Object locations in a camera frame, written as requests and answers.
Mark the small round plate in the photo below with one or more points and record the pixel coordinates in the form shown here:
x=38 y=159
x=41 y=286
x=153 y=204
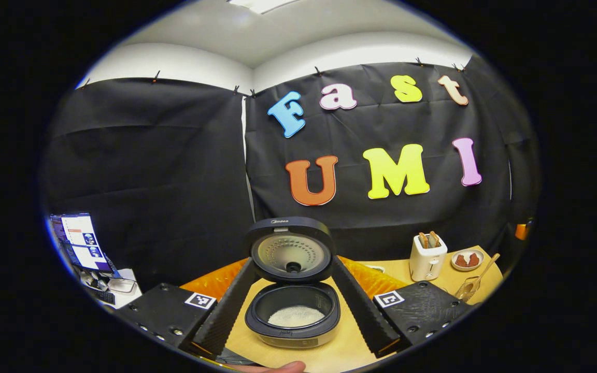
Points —
x=467 y=268

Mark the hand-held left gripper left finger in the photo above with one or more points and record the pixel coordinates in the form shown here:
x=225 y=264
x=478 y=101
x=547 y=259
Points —
x=231 y=305

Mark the black backdrop cloth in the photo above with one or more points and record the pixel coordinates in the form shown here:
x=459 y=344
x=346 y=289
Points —
x=164 y=171

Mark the white toaster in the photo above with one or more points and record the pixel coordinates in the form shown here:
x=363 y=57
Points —
x=425 y=264

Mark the white side table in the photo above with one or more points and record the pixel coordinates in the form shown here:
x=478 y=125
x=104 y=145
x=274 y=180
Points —
x=127 y=299

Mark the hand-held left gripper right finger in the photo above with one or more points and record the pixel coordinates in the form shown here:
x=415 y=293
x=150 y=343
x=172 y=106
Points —
x=360 y=311

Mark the computer monitor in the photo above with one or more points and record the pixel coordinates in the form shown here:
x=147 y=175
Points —
x=83 y=241

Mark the wooden spoon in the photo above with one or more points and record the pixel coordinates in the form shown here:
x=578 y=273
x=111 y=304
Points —
x=487 y=267

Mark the black rice cooker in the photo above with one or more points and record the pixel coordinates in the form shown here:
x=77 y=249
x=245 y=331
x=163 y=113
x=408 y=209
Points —
x=290 y=251

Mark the ceiling light panel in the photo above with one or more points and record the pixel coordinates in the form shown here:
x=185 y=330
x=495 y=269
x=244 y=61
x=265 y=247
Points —
x=262 y=4

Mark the clear plastic tray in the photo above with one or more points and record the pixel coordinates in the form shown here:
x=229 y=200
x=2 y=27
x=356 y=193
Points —
x=122 y=286

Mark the row of black cloth clips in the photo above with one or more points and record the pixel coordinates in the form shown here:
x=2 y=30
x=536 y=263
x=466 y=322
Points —
x=236 y=90

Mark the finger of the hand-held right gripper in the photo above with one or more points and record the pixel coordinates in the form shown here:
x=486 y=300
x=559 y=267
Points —
x=522 y=231

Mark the white rice heap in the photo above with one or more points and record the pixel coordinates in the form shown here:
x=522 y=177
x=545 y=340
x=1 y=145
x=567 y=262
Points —
x=296 y=317

